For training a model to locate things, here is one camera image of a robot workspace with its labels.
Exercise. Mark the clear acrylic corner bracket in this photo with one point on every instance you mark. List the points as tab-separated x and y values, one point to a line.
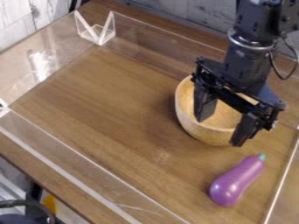
97	34

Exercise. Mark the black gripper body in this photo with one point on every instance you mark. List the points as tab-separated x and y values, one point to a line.
238	84

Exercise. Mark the brown wooden bowl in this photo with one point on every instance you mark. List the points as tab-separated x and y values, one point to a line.
214	130

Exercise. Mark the purple toy eggplant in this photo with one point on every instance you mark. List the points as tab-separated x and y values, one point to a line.
229	185

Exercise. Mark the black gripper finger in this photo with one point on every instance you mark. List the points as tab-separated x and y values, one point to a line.
204	103
249	125

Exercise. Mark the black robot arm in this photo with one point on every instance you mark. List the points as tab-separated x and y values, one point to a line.
262	23

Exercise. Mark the clear acrylic tray wall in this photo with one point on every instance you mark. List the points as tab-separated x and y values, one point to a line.
88	127

